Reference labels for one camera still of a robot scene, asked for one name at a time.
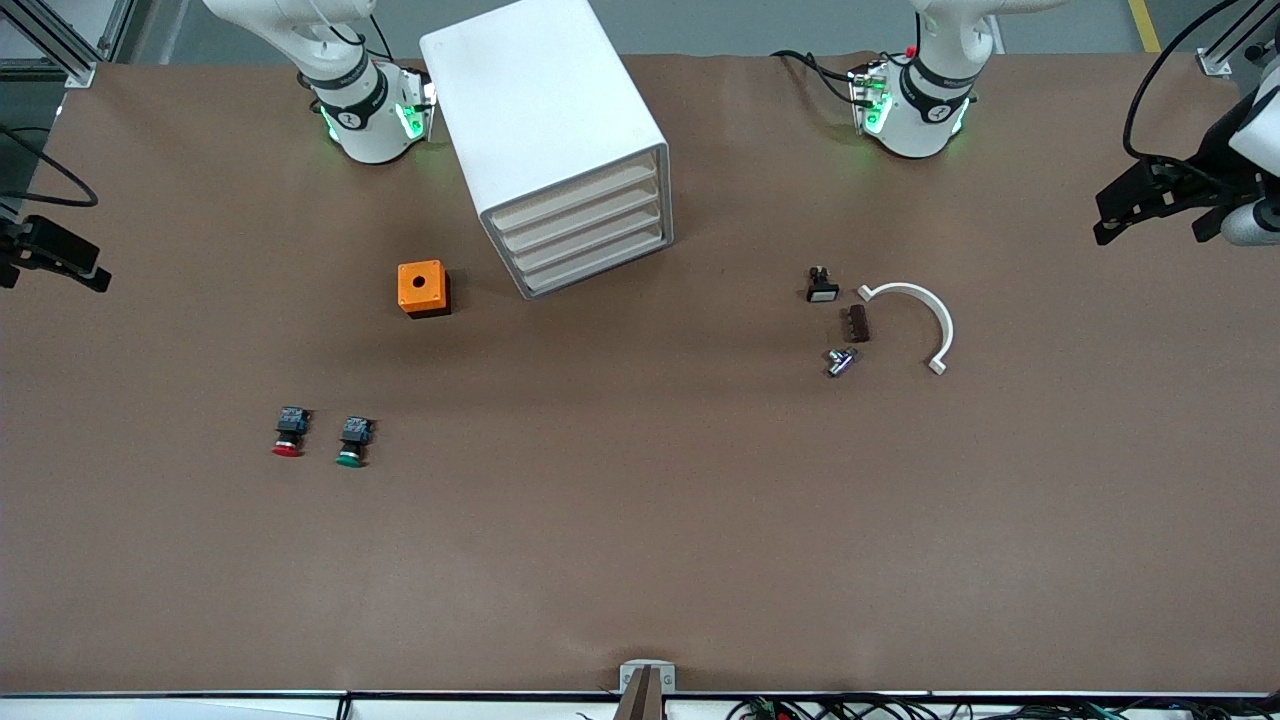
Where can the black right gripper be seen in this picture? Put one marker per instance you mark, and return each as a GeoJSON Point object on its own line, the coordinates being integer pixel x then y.
{"type": "Point", "coordinates": [20, 243]}

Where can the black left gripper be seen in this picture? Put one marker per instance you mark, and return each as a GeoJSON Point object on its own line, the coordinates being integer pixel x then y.
{"type": "Point", "coordinates": [1203, 181]}

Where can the orange box with hole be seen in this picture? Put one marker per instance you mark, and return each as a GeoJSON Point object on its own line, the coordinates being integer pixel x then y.
{"type": "Point", "coordinates": [422, 288]}

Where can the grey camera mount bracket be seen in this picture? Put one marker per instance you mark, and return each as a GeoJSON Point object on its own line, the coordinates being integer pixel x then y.
{"type": "Point", "coordinates": [647, 690]}

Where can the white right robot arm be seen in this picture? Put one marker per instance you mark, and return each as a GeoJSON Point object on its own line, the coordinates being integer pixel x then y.
{"type": "Point", "coordinates": [350, 110]}

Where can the white curved bracket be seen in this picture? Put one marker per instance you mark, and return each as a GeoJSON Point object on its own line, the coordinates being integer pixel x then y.
{"type": "Point", "coordinates": [935, 310]}

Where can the white drawer cabinet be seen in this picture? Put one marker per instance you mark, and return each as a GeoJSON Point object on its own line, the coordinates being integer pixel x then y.
{"type": "Point", "coordinates": [540, 90]}

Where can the brown terminal block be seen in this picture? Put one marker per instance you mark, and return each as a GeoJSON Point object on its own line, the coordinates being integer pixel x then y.
{"type": "Point", "coordinates": [857, 323]}

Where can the white table edge rail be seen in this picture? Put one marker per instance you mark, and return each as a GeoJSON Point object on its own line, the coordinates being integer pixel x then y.
{"type": "Point", "coordinates": [200, 708]}

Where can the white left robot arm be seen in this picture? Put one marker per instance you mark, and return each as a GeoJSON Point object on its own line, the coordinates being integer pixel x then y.
{"type": "Point", "coordinates": [925, 110]}

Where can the black white-capped switch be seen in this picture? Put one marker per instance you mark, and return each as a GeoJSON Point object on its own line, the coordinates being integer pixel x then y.
{"type": "Point", "coordinates": [822, 287]}

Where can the beige cabinet drawer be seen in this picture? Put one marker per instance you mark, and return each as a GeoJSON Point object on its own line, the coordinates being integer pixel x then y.
{"type": "Point", "coordinates": [600, 211]}
{"type": "Point", "coordinates": [600, 188]}
{"type": "Point", "coordinates": [600, 234]}
{"type": "Point", "coordinates": [600, 256]}

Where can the aluminium frame profile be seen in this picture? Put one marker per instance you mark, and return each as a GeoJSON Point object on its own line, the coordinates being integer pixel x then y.
{"type": "Point", "coordinates": [70, 65]}
{"type": "Point", "coordinates": [1215, 62]}

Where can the red push button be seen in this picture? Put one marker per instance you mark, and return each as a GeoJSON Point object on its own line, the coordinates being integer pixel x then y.
{"type": "Point", "coordinates": [290, 430]}

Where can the green push button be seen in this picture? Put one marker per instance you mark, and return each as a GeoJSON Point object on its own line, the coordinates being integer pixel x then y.
{"type": "Point", "coordinates": [353, 440]}

